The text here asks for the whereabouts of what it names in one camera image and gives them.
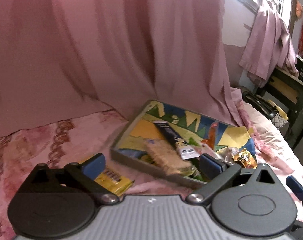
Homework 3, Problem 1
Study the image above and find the orange jelly snack packet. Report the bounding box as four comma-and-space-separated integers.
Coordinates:
200, 122, 219, 150

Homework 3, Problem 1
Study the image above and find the pink curtain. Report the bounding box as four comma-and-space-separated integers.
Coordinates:
0, 0, 241, 137

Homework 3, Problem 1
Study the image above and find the grey cardboard tray colourful lining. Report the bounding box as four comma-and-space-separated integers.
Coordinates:
110, 100, 256, 189

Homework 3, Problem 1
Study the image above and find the oat crisp bar clear wrapper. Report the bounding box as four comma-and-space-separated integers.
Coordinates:
144, 139, 194, 176

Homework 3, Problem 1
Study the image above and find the black snack bar wrapper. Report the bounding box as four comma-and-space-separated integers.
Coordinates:
153, 121, 200, 160

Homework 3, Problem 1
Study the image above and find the pink floral bed sheet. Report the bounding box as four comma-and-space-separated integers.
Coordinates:
0, 88, 303, 239

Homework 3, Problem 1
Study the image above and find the dark wooden cabinet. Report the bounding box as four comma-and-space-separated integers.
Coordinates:
255, 67, 303, 149

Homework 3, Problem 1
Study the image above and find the hanging lilac cloth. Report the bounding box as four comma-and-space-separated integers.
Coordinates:
239, 0, 298, 88

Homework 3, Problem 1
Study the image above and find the gold foil chocolate wrapper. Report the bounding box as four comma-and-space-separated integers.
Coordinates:
232, 148, 258, 169

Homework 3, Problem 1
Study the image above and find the black bag with strap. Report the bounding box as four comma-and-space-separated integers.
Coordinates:
242, 91, 289, 130

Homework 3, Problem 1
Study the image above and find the yellow snack packet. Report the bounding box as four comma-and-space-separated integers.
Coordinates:
81, 153, 134, 197

